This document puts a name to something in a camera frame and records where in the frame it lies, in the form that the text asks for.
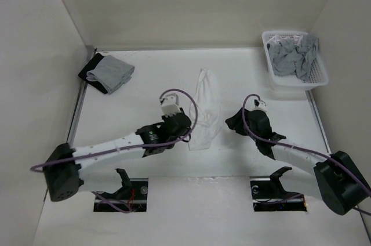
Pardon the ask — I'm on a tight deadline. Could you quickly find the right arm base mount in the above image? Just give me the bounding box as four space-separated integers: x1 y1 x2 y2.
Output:
250 167 307 212

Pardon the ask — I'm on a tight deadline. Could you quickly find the white plastic basket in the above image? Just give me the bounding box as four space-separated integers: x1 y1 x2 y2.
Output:
261 31 329 92

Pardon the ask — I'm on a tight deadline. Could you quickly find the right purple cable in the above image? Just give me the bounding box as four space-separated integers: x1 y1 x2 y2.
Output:
242 93 371 216

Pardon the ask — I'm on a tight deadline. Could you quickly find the crumpled grey tank top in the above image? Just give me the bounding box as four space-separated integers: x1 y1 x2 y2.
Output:
267 34 319 81

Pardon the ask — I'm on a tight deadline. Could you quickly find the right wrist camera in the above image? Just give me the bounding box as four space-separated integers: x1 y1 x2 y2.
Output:
253 99 267 113

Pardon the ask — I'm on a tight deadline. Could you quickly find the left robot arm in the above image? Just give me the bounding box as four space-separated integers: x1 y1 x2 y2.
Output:
42 109 191 202

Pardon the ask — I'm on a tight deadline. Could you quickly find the white front cover board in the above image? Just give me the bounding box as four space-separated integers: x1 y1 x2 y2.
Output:
34 178 370 245

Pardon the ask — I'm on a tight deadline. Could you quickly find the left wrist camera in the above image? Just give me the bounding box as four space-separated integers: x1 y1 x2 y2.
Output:
159 93 181 117

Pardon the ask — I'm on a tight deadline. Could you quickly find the pale pink tank top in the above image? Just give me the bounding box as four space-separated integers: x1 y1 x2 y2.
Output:
272 34 304 46

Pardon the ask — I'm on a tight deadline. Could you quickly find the purple cable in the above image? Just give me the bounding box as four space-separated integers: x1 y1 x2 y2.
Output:
242 93 371 216
30 88 199 214

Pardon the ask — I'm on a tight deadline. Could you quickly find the folded black tank top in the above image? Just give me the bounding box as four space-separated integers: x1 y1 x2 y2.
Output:
78 53 108 95

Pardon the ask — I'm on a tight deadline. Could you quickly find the right aluminium table rail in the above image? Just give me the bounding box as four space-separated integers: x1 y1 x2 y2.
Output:
305 91 332 154

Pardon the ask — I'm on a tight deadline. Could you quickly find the folded grey tank top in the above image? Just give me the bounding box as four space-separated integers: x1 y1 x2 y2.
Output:
86 55 135 94

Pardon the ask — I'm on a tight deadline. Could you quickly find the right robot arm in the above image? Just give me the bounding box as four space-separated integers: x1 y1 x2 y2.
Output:
225 108 370 215

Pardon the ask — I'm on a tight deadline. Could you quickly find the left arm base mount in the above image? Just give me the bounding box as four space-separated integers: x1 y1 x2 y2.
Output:
93 168 149 214

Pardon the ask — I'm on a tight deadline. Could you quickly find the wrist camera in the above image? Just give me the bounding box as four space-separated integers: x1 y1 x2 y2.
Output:
253 99 267 113
159 93 181 117

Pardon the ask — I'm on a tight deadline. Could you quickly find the left aluminium table rail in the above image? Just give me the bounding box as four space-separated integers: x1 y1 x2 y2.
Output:
61 45 96 146

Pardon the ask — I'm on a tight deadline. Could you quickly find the white tank top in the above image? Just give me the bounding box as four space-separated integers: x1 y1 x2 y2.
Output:
188 68 223 151

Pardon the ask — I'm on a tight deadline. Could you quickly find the aluminium table rail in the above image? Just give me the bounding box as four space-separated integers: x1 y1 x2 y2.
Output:
61 45 96 146
305 91 332 154

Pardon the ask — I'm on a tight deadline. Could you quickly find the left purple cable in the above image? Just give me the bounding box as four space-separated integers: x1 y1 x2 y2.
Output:
30 88 199 214

